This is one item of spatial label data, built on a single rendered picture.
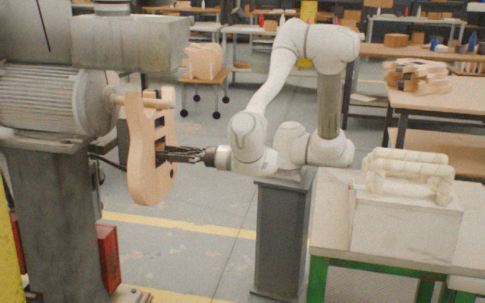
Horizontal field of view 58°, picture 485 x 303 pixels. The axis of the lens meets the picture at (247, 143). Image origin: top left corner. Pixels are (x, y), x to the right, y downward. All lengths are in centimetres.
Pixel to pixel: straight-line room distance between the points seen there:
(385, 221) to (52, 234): 116
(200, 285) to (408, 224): 159
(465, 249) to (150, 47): 106
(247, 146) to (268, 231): 105
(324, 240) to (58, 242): 96
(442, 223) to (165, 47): 87
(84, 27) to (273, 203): 129
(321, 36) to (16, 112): 109
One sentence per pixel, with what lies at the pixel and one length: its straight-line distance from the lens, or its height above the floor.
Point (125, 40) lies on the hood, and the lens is 128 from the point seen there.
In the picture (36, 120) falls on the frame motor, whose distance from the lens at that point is 157.
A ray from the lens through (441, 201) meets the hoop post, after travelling 125.
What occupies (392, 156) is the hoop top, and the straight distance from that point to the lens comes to 127.
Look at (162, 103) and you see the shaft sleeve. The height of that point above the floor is 126.
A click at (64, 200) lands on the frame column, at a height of 89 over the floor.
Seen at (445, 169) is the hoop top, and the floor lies 121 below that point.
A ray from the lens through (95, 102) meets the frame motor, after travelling 146.
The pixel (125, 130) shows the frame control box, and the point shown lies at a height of 107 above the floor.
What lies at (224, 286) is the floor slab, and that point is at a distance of 260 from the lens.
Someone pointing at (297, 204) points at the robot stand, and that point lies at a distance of 218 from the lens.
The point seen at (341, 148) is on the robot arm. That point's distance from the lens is 207.
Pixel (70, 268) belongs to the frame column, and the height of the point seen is 61.
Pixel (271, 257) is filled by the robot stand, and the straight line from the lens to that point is 238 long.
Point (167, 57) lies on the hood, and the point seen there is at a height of 143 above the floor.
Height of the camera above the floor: 166
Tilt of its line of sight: 21 degrees down
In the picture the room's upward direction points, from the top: 2 degrees clockwise
